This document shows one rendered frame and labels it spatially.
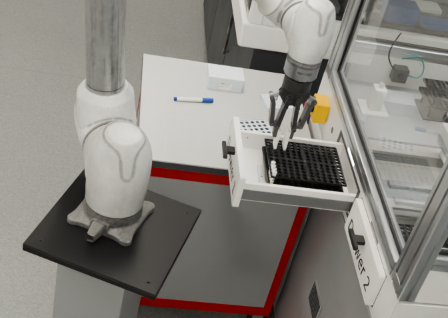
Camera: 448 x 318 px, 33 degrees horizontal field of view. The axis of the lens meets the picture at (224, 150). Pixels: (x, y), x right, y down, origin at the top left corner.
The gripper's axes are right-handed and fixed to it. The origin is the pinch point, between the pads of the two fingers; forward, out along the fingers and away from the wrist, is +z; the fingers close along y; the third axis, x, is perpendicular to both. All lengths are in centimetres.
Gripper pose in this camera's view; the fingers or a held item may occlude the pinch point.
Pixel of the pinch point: (281, 137)
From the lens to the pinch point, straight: 206.4
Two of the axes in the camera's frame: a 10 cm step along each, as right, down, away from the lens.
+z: -1.8, 7.8, 5.9
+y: 9.8, 1.1, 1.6
